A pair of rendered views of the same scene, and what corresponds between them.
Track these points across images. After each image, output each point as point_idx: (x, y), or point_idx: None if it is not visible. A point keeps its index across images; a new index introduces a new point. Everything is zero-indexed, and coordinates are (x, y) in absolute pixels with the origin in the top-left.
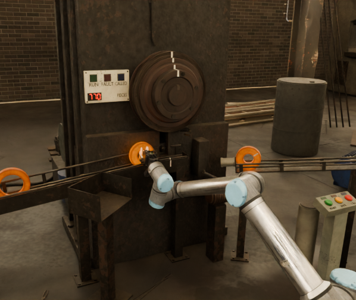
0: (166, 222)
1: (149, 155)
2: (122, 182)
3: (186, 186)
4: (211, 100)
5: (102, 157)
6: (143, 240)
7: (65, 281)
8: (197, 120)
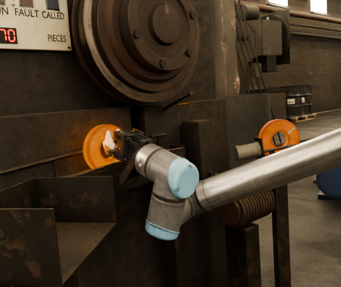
0: (157, 279)
1: (131, 135)
2: (90, 189)
3: (218, 183)
4: (196, 65)
5: (29, 160)
6: None
7: None
8: (182, 96)
